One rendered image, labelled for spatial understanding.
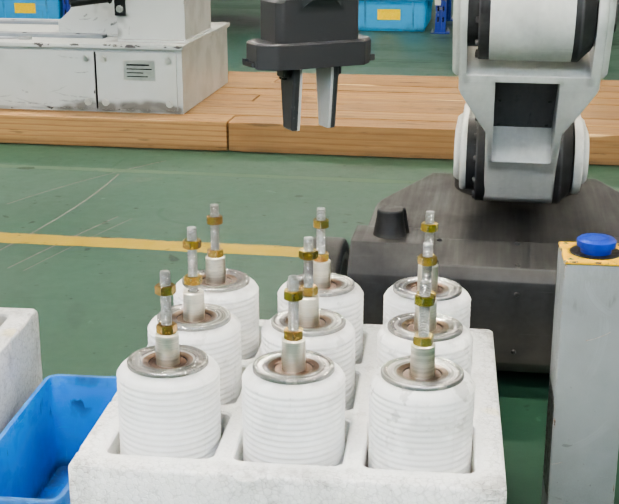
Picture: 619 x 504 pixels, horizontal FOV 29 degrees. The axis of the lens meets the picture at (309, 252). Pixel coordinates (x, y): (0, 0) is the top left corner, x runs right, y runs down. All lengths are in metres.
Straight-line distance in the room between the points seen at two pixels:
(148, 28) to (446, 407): 2.36
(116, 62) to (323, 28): 2.18
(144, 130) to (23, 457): 1.92
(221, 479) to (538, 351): 0.67
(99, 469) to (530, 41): 0.77
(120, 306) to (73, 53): 1.40
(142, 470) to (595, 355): 0.48
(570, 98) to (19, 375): 0.78
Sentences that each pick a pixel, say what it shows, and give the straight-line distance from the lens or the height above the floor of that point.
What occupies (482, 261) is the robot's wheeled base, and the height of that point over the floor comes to 0.19.
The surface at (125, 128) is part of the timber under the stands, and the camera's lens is 3.21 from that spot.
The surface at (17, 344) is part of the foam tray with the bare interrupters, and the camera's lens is 1.43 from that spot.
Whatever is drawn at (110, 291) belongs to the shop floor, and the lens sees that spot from 2.09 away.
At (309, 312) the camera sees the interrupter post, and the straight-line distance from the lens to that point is 1.19.
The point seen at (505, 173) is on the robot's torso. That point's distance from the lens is 1.77.
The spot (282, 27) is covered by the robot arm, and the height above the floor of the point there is 0.55.
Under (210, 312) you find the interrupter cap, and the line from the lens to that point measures 1.23.
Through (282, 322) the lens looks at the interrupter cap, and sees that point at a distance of 1.20.
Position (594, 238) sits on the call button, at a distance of 1.25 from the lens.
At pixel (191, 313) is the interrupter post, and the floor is 0.26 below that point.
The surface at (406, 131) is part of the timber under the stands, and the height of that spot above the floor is 0.07.
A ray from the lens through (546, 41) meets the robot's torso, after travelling 1.52.
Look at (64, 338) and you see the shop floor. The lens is 1.89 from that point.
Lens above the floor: 0.68
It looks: 17 degrees down
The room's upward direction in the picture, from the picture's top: straight up
